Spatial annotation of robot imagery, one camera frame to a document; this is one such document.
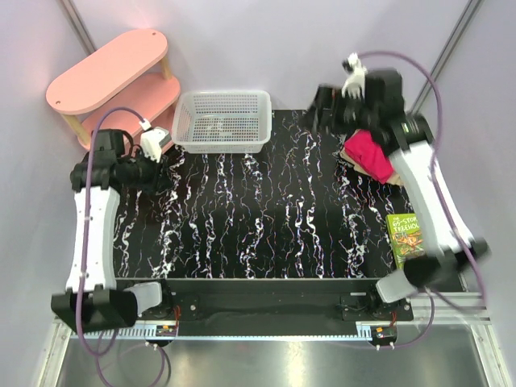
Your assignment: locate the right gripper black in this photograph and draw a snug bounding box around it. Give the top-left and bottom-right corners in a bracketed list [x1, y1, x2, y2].
[298, 85, 381, 137]

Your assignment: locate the red t shirt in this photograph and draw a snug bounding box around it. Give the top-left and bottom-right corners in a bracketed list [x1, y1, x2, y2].
[343, 130, 394, 184]

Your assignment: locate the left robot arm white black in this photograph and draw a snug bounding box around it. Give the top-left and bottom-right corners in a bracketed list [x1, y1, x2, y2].
[51, 127, 174, 333]

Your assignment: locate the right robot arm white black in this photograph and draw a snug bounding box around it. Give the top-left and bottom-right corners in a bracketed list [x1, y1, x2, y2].
[303, 69, 489, 320]

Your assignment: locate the folded beige t shirt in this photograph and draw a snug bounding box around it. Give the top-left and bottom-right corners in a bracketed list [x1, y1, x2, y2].
[338, 147, 404, 189]

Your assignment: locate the pink three-tier shelf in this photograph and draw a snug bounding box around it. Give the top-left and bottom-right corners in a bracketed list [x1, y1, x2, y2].
[46, 29, 181, 150]

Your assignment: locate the white perforated plastic basket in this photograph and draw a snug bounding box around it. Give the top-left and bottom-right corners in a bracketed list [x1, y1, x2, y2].
[171, 89, 273, 154]

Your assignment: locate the green treehouse book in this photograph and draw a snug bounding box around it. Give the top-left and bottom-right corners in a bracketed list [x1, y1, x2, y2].
[386, 214, 424, 269]

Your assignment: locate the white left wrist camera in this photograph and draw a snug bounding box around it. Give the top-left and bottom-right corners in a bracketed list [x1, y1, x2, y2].
[139, 127, 172, 163]

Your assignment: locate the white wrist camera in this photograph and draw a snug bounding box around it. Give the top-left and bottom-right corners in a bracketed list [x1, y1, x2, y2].
[341, 52, 368, 99]
[139, 127, 172, 163]

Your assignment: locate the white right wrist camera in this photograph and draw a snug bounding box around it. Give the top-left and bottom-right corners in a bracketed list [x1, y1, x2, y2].
[341, 52, 368, 99]

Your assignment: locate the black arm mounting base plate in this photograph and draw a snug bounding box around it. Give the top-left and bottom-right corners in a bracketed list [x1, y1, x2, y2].
[162, 278, 414, 323]

